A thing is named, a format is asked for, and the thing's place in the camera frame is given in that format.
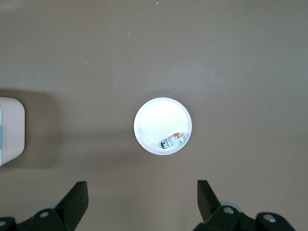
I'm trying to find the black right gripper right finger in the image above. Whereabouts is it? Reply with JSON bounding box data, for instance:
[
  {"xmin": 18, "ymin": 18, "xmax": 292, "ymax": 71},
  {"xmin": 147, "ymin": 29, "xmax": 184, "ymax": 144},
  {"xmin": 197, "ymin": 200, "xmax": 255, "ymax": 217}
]
[{"xmin": 193, "ymin": 179, "xmax": 256, "ymax": 231}]

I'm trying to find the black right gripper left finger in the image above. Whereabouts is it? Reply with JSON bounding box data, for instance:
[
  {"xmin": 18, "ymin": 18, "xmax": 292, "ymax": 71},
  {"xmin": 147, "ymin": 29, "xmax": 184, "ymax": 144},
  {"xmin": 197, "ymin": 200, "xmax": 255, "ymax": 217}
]
[{"xmin": 15, "ymin": 180, "xmax": 89, "ymax": 231}]

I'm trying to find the white lidded box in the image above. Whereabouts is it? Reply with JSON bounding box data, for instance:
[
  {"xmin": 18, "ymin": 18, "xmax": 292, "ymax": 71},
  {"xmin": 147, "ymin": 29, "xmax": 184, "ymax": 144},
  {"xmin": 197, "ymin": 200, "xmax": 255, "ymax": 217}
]
[{"xmin": 0, "ymin": 96, "xmax": 26, "ymax": 167}]

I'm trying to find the pink round plate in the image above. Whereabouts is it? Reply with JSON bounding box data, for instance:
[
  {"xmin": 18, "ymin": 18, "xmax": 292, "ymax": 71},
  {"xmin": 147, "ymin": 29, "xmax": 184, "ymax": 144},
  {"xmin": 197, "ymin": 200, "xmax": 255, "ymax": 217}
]
[{"xmin": 133, "ymin": 97, "xmax": 193, "ymax": 156}]

